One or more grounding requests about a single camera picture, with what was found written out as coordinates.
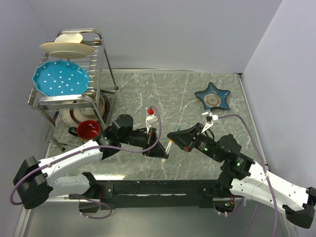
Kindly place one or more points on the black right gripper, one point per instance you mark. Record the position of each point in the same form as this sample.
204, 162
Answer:
183, 138

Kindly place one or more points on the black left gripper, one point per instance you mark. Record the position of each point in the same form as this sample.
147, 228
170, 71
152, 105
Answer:
149, 138

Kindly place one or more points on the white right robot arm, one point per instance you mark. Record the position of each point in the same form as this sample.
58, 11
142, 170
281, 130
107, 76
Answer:
242, 176

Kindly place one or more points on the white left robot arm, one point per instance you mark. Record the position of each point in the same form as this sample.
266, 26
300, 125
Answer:
38, 180

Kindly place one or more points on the blue star-shaped dish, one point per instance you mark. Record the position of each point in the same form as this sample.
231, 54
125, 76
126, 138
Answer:
213, 98

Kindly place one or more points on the red mug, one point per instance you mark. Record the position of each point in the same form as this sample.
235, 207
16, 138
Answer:
86, 130

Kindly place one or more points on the white bowl brown rim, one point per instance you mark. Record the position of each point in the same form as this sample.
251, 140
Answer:
80, 115

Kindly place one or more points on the metal dish rack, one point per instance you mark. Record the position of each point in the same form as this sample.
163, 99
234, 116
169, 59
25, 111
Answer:
55, 109

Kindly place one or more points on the blue polka dot plate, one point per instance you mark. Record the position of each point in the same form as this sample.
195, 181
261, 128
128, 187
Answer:
58, 78

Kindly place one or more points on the large cream plate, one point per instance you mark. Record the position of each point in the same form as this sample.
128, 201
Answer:
66, 50

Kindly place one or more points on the small cream plate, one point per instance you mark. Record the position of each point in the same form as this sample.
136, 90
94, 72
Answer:
72, 38

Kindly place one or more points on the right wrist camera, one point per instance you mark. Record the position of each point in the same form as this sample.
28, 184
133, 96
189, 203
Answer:
210, 118

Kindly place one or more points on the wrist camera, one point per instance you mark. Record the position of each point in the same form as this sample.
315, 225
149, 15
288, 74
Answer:
210, 118
151, 119

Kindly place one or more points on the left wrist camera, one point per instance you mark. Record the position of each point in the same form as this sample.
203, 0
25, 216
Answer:
151, 119

